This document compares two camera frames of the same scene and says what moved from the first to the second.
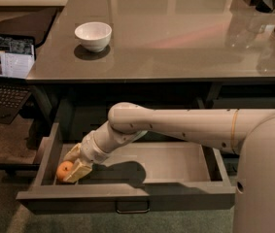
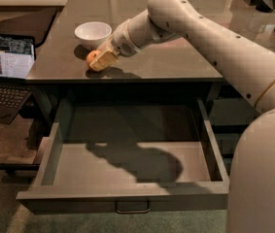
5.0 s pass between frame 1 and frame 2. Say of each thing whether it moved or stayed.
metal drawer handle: stayed
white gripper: moved
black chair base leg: stayed
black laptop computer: stayed
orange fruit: moved
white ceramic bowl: stayed
